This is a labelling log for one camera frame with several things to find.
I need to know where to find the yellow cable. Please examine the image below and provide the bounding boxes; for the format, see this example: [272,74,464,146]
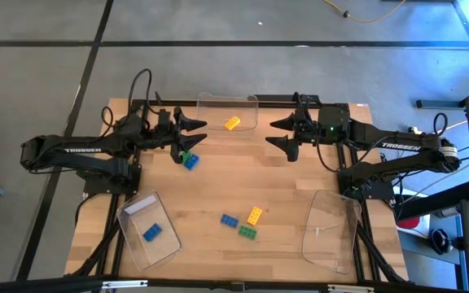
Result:
[322,0,407,24]

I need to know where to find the looped black shoulder cable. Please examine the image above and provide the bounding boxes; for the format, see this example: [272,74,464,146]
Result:
[432,112,449,133]

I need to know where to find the blue toy brick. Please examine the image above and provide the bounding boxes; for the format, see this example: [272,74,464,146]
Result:
[220,213,240,229]
[183,154,200,171]
[142,223,164,243]

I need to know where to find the clear plastic bin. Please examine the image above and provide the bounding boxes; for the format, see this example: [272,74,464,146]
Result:
[116,190,182,273]
[300,189,362,275]
[195,91,260,132]

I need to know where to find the black headphones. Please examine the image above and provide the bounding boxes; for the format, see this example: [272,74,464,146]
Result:
[429,228,455,256]

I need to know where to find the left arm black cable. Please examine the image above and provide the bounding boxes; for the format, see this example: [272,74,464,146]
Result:
[100,68,156,128]

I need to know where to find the black gantry crossbar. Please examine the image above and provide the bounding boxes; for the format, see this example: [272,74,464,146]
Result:
[0,274,469,293]

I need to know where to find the yellow toy brick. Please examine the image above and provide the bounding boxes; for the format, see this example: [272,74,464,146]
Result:
[223,116,242,131]
[246,206,263,226]

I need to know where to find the black aluminium table frame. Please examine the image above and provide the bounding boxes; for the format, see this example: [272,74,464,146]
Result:
[65,94,409,286]

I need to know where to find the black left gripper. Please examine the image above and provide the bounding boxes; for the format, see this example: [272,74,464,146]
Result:
[147,106,208,164]

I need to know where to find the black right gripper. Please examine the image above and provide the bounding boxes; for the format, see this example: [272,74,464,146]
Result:
[265,108,320,163]

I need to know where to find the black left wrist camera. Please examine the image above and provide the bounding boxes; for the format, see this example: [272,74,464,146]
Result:
[159,108,172,132]

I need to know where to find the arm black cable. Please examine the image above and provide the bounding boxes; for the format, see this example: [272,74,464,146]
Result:
[100,68,156,128]
[314,138,341,174]

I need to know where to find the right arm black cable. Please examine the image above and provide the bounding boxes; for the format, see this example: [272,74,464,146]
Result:
[314,138,341,174]

